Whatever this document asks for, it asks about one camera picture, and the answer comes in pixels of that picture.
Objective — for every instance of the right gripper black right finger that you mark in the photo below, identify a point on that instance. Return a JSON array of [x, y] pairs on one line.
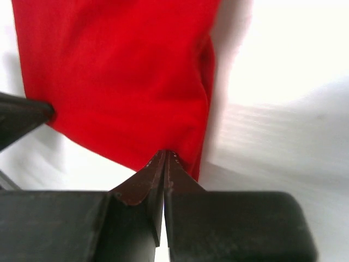
[[176, 180]]

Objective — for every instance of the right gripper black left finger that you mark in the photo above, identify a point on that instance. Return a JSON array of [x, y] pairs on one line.
[[146, 187]]

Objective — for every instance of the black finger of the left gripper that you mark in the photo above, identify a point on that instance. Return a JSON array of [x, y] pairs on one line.
[[20, 116]]

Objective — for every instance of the red t shirt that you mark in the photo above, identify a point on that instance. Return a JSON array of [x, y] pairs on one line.
[[126, 78]]

